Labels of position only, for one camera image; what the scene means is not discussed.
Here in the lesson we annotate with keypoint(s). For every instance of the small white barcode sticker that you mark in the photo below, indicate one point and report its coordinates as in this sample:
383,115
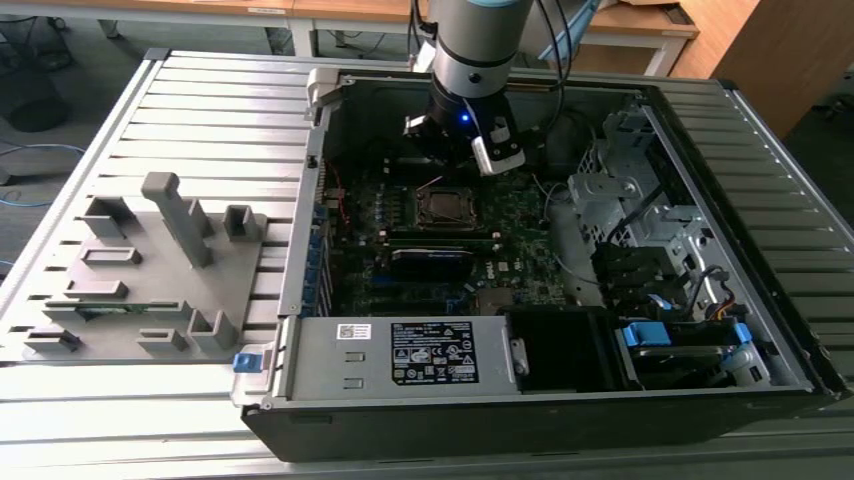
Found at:
353,331

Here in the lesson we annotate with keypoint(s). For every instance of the black power supply label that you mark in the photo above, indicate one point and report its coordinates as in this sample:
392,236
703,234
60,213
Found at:
433,350

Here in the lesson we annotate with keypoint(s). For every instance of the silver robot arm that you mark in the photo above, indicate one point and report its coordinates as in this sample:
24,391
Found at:
467,40

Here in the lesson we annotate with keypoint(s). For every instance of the black drive bay bracket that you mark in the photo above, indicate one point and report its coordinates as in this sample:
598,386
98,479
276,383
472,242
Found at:
634,270

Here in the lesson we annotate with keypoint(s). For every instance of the wooden cabinet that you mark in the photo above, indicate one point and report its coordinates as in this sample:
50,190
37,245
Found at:
767,50

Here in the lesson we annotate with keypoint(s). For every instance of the blue case latch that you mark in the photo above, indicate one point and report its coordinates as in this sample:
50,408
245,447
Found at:
247,363

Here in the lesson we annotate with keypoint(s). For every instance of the pale blue teach pendant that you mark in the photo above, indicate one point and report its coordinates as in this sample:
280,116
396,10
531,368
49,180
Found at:
569,27

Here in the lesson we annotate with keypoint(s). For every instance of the metal locking lever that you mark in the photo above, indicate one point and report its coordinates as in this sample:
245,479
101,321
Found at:
429,182

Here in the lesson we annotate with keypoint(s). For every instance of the silver drive cage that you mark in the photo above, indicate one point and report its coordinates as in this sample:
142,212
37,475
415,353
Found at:
594,192

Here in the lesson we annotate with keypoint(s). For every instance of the green RAM stick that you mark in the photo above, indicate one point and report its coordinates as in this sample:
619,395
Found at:
109,310

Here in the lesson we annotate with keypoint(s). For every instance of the graphics card black shroud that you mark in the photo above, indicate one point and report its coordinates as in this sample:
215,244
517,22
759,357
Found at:
433,267

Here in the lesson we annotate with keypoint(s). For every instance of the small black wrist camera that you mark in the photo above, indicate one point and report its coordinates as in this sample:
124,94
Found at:
415,125

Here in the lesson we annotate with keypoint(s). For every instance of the hard disk in blue carrier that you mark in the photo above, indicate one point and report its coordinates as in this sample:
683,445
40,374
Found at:
643,334

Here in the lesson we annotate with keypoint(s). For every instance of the silver power supply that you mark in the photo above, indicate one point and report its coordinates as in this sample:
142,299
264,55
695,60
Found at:
333,370

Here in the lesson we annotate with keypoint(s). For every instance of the black fan shroud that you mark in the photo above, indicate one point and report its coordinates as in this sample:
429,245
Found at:
553,350

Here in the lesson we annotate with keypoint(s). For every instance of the grey parts rack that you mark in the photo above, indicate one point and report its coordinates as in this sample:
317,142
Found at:
160,295

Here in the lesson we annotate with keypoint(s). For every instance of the chipset heatsink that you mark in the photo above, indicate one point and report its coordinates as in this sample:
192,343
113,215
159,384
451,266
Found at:
496,297

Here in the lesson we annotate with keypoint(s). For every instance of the CPU with silver top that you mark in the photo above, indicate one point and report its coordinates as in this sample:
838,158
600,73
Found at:
448,204

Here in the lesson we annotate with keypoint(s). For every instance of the black PC case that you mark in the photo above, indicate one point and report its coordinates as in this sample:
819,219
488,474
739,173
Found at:
467,435

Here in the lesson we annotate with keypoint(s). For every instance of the green motherboard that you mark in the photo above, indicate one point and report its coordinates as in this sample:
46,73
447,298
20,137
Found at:
527,240

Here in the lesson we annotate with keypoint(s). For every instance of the CPU socket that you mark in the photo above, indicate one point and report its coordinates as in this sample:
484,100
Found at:
448,226

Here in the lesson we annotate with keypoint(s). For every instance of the black bin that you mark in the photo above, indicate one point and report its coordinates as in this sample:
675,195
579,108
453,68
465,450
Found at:
33,107

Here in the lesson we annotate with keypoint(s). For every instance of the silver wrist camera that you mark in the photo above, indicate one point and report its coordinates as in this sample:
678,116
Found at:
499,159

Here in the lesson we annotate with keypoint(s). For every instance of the grey case latch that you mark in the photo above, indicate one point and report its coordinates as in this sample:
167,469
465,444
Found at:
323,82

